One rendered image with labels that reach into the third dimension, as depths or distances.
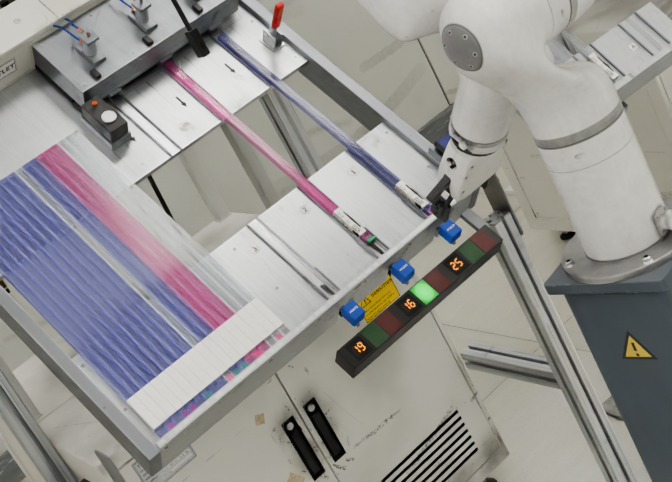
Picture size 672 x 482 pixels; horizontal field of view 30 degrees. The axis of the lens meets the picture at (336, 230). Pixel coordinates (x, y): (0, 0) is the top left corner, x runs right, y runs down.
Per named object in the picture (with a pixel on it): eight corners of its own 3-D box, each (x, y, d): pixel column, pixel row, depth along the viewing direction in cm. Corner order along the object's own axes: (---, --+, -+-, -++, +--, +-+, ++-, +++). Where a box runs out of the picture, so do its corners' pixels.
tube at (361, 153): (437, 214, 201) (438, 210, 200) (431, 218, 200) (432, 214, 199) (224, 36, 218) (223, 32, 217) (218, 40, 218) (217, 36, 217)
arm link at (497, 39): (641, 97, 159) (570, -74, 151) (552, 177, 150) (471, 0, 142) (572, 102, 169) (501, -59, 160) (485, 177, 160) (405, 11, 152)
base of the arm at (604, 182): (723, 198, 166) (674, 77, 160) (663, 282, 155) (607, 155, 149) (603, 209, 180) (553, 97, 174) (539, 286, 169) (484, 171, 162)
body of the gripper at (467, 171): (474, 164, 174) (461, 210, 183) (521, 126, 178) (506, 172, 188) (434, 132, 176) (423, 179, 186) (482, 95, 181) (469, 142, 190)
